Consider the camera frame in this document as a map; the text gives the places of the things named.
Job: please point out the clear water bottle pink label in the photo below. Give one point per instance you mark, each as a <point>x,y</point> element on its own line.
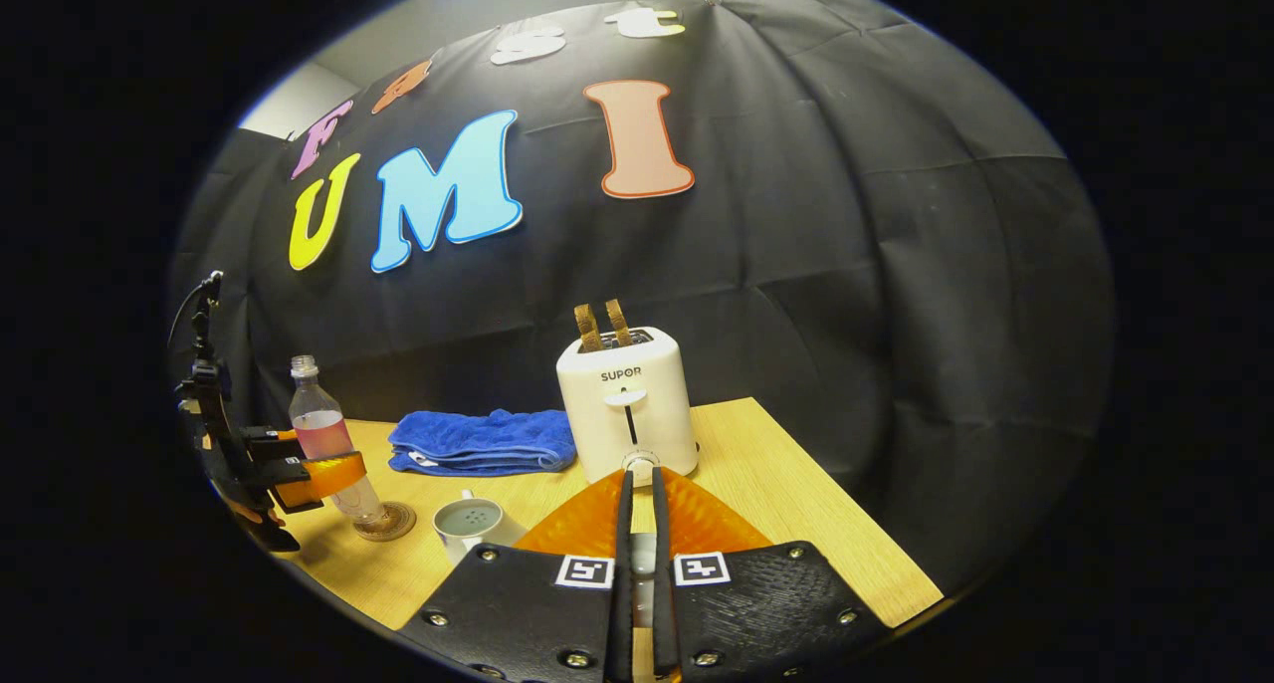
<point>320,429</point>

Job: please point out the round cork coaster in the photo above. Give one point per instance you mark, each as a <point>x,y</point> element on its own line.
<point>398,524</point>

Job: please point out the folded blue towel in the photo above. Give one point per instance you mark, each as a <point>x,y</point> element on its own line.
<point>478,444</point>

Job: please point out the white toaster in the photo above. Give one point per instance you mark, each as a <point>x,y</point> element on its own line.
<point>597,434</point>

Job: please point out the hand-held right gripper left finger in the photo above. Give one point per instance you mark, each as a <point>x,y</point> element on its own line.
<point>623,603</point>

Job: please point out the white teacup blue pattern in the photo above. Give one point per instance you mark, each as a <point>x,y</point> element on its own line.
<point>468,519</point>

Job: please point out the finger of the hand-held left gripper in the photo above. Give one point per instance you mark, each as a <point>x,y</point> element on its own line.
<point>264,442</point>
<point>284,472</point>

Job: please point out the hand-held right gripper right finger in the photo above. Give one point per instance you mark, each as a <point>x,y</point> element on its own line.
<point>663,603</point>

